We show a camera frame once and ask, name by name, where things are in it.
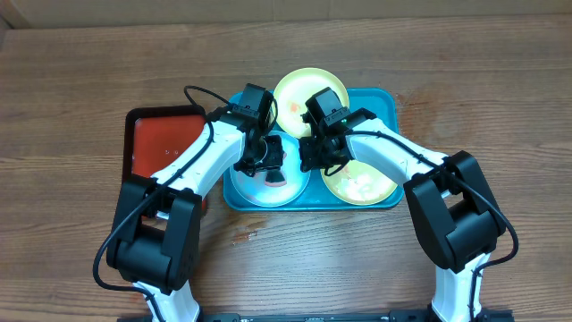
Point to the yellow plate at front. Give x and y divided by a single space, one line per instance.
359 184

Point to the green pink dish sponge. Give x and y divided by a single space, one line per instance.
275 178

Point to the yellow-green plate at back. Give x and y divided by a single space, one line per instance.
295 89

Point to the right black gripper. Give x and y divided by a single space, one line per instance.
316 163

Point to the light blue plastic plate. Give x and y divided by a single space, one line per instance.
242 192

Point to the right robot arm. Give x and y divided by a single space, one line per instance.
456 219

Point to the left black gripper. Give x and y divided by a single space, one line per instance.
275 158

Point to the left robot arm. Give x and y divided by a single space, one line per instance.
153 245

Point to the red black lacquer tray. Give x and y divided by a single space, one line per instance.
155 136

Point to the teal plastic serving tray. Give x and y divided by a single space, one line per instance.
316 195

